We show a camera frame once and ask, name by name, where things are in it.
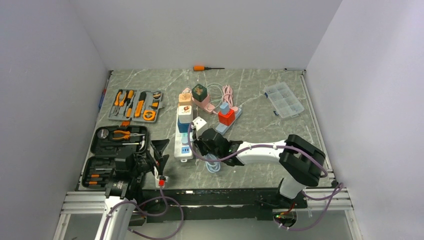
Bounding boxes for light blue cube adapter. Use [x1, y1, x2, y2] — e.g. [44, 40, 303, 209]
[219, 102, 231, 115]

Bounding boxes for orange wooden cube adapter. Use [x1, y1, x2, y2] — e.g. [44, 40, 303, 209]
[178, 93, 193, 107]

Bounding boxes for orange tape measure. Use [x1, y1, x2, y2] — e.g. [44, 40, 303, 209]
[142, 110, 157, 122]

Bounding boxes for pink power strip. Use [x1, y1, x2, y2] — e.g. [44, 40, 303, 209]
[191, 93, 216, 114]

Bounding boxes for light blue power strip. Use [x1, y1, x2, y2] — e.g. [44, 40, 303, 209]
[215, 107, 242, 135]

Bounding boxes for white cube adapter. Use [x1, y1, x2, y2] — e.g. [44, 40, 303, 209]
[177, 105, 194, 124]

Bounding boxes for clear plastic screw organizer box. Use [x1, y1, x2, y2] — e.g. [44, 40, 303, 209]
[263, 82, 305, 119]

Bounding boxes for black open tool case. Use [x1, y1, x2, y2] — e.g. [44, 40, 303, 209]
[79, 125, 149, 190]

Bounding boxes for dark green cube adapter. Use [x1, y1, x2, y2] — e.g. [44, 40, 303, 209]
[191, 83, 208, 102]

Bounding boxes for orange utility knife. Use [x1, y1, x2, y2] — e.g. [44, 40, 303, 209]
[134, 100, 145, 118]

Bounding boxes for orange handled screwdriver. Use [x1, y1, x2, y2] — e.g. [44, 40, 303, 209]
[192, 65, 225, 72]

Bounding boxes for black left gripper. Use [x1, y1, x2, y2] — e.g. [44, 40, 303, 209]
[129, 139, 169, 177]

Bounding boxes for orange pliers in case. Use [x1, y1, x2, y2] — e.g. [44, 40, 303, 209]
[111, 130, 143, 141]

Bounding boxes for white long power strip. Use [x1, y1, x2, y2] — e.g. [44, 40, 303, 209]
[173, 114, 194, 163]

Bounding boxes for orange handled pliers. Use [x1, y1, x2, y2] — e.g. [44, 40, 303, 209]
[111, 89, 135, 118]

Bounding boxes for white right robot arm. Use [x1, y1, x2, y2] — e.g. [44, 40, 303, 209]
[193, 128, 328, 208]

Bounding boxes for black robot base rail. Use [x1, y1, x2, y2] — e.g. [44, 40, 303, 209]
[141, 187, 308, 223]

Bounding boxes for grey tool tray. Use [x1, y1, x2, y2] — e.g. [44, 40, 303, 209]
[108, 88, 164, 124]

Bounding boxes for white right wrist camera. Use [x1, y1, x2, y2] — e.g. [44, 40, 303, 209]
[191, 116, 208, 134]

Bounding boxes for red cube socket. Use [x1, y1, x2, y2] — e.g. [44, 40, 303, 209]
[218, 109, 236, 126]

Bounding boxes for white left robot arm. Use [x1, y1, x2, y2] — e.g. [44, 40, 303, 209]
[95, 139, 170, 240]

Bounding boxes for light blue power cable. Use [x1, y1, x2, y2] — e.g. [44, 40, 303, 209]
[204, 152, 222, 174]

